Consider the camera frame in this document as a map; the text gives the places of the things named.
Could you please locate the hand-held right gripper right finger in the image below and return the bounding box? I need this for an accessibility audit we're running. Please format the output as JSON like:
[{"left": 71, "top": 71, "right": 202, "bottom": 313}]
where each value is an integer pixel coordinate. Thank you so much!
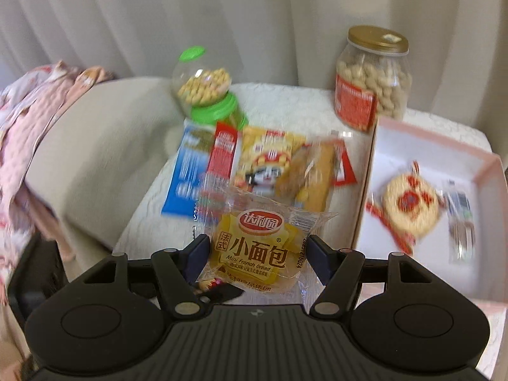
[{"left": 308, "top": 235, "right": 424, "bottom": 319}]

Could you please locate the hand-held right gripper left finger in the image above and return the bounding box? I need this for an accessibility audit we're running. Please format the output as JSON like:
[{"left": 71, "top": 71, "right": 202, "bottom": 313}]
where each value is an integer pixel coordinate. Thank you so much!
[{"left": 92, "top": 234, "right": 211, "bottom": 319}]

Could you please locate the yellow label bread packet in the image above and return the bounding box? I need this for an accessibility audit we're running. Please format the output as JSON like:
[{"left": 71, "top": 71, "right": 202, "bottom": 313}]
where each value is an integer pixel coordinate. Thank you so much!
[{"left": 190, "top": 186, "right": 338, "bottom": 310}]

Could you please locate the clear brown bread packet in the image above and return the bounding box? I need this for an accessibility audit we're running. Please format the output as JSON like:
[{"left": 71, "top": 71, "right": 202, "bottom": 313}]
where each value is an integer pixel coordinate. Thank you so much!
[{"left": 274, "top": 135, "right": 366, "bottom": 211}]

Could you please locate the red snack packet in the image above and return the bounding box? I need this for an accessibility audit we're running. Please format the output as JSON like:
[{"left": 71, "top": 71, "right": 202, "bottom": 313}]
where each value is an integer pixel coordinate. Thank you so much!
[{"left": 196, "top": 122, "right": 243, "bottom": 223}]

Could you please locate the yellow cartoon snack packet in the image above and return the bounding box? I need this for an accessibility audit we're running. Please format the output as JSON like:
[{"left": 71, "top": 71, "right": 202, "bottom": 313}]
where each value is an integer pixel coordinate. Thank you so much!
[{"left": 232, "top": 126, "right": 308, "bottom": 199}]

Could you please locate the pink cardboard box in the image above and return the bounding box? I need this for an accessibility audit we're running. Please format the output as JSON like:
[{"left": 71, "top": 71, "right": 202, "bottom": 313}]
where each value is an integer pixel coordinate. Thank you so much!
[{"left": 351, "top": 116, "right": 508, "bottom": 366}]

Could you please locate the small red candy wrapper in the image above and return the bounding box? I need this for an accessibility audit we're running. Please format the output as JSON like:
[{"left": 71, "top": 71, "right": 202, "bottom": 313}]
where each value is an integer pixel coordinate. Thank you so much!
[{"left": 194, "top": 278, "right": 244, "bottom": 304}]

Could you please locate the blue snack packet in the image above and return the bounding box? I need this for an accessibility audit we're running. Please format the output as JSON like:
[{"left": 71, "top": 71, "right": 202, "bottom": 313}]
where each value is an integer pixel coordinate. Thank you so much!
[{"left": 161, "top": 122, "right": 217, "bottom": 219}]

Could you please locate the round red-patterned cookie packet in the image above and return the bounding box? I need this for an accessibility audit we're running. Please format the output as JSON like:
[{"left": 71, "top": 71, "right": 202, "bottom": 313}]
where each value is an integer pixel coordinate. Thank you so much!
[{"left": 365, "top": 161, "right": 441, "bottom": 255}]

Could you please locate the beige cushion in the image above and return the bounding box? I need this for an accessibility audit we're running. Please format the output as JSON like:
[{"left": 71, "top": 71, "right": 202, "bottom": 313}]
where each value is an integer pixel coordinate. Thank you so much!
[{"left": 24, "top": 77, "right": 187, "bottom": 271}]

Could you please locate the clear blue-white snack packet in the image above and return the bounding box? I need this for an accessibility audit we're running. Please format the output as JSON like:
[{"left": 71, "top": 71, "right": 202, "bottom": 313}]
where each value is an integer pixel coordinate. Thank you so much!
[{"left": 442, "top": 180, "right": 477, "bottom": 264}]

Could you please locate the white lace cloth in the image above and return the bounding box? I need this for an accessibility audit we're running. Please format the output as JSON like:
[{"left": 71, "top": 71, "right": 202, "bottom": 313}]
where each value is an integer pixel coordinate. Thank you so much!
[{"left": 113, "top": 83, "right": 495, "bottom": 271}]

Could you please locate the black object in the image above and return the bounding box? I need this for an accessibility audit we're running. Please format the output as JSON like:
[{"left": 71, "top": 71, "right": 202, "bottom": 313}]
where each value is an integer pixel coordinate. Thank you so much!
[{"left": 8, "top": 242, "right": 68, "bottom": 318}]

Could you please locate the green candy dispenser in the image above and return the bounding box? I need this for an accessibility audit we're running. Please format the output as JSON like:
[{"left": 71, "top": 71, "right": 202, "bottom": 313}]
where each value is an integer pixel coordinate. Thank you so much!
[{"left": 171, "top": 47, "right": 249, "bottom": 131}]

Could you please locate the clear peanut jar gold lid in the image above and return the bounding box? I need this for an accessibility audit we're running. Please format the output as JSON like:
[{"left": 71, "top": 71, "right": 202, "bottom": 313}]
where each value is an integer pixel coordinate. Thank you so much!
[{"left": 334, "top": 26, "right": 410, "bottom": 131}]

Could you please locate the pink printed clothing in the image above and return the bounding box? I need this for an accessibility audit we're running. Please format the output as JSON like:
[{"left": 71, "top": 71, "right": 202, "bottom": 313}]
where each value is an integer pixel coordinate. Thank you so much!
[{"left": 0, "top": 60, "right": 116, "bottom": 366}]

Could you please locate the white curtain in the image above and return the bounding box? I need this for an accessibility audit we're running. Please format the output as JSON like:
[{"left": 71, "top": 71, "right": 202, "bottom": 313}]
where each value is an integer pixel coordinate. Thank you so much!
[{"left": 0, "top": 0, "right": 508, "bottom": 159}]

